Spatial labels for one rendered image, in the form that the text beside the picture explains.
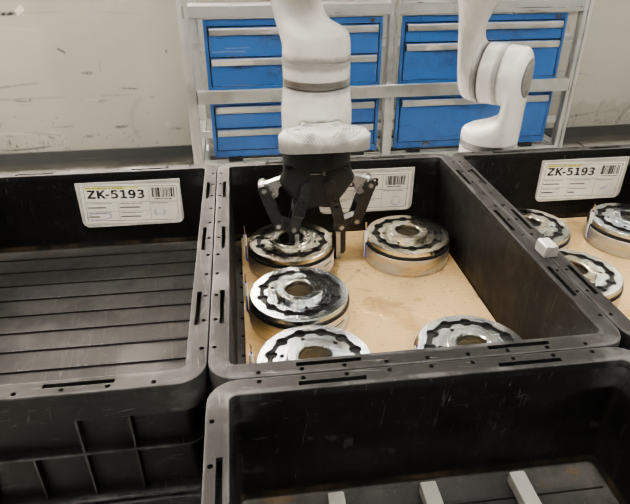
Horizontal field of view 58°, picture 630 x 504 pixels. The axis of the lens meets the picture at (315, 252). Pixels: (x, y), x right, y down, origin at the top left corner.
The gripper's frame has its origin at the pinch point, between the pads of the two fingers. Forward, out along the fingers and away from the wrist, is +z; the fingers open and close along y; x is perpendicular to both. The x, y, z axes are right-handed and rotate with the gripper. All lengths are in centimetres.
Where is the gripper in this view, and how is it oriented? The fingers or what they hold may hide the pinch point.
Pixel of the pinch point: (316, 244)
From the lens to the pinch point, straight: 68.7
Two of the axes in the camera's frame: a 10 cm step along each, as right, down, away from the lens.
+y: -9.9, 0.7, -1.1
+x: 1.3, 4.9, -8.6
